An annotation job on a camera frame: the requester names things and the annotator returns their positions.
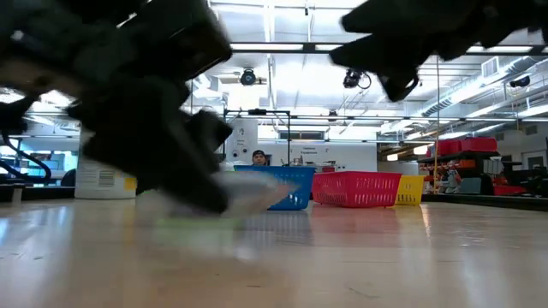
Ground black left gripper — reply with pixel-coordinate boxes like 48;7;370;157
66;76;235;215

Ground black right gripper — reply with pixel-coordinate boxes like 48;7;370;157
329;0;485;103

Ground white bottle yellow label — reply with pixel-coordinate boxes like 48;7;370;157
74;127;138;200

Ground thin vertical pole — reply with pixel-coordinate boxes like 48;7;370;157
434;55;441;194

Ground red storage bins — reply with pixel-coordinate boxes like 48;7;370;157
434;136;498;157

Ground red plastic basket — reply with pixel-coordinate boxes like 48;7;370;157
311;170;402;209

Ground blue plastic basket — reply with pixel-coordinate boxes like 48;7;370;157
233;164;317;211

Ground yellow plastic basket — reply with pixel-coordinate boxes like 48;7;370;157
393;175;426;207

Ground shelf rack with bins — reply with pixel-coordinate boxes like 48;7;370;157
417;149;527;197

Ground black ceiling camera with cable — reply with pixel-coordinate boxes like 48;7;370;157
342;68;372;91

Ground silver ceiling air duct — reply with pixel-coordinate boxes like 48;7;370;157
421;55;548;119

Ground black metal stand frame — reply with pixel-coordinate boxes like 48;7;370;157
222;108;293;167

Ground black round ceiling camera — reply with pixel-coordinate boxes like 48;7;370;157
239;68;258;87

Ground black wall security camera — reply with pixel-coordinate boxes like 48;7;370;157
509;74;532;89

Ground black curved cable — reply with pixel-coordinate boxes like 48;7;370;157
0;131;53;183

